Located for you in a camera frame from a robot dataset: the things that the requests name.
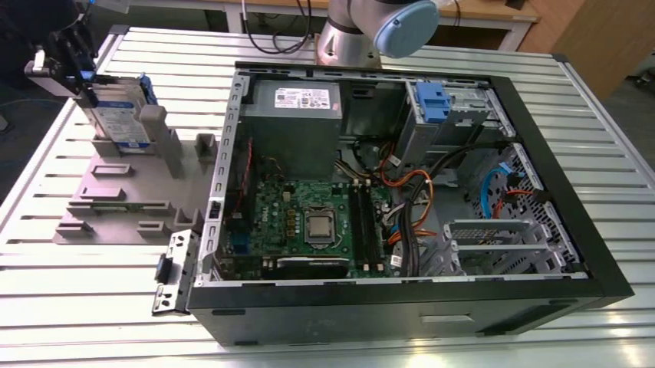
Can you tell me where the grey parts rack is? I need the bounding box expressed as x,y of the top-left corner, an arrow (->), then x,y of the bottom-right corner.
54,105 -> 221,246

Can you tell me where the green motherboard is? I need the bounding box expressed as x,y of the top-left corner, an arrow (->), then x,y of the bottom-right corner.
217,178 -> 407,280

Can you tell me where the blue data wire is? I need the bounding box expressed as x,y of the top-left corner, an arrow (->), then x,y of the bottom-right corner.
480,163 -> 520,227

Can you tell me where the blue video connector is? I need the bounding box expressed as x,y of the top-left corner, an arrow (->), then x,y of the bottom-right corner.
154,253 -> 173,284

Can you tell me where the black RAM slot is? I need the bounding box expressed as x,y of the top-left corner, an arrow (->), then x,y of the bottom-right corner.
358,179 -> 385,270
348,179 -> 373,271

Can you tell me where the grey power supply unit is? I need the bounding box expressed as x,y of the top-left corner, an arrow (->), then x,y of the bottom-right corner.
240,78 -> 344,181

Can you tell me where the black PC case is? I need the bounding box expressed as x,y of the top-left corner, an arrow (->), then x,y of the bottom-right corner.
150,60 -> 635,348

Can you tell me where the brown wooden cabinet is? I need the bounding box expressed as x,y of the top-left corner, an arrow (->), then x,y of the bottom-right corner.
516,0 -> 655,100

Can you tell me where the silver CPU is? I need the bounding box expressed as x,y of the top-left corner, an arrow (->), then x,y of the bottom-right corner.
308,215 -> 334,238

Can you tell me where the red black twisted wire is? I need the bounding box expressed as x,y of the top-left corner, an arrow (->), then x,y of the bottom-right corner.
238,136 -> 256,222

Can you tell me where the power wire with black plug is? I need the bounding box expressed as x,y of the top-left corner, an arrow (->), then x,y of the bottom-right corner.
503,187 -> 552,208

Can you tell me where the grey metal drive cage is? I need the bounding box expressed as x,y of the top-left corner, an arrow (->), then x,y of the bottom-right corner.
397,78 -> 512,166

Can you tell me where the wooden desk white frame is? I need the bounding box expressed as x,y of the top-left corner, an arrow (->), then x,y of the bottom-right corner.
204,0 -> 543,51

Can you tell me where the black wire bundle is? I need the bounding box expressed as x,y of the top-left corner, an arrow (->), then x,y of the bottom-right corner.
396,140 -> 516,278

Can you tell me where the silver disk bay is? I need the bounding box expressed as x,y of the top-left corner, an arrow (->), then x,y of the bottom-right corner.
427,218 -> 572,278

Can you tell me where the hard disk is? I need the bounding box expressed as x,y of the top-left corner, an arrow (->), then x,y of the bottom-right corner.
76,72 -> 156,156

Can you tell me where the blue drive carrier handle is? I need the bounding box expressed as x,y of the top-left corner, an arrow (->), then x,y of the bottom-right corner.
415,80 -> 452,124

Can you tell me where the orange yellow wire bundle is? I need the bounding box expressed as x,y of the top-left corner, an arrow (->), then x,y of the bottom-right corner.
377,141 -> 439,250

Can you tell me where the blue expansion slot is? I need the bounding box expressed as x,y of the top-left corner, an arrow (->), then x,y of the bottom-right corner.
228,232 -> 252,257

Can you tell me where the green RAM stick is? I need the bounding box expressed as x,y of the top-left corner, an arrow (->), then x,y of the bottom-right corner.
90,202 -> 152,212

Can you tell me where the black graphics card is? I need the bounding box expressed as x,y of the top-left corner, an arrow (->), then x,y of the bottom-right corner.
260,255 -> 352,280

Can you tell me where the CPU socket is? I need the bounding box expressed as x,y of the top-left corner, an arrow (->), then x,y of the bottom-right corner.
301,205 -> 342,252

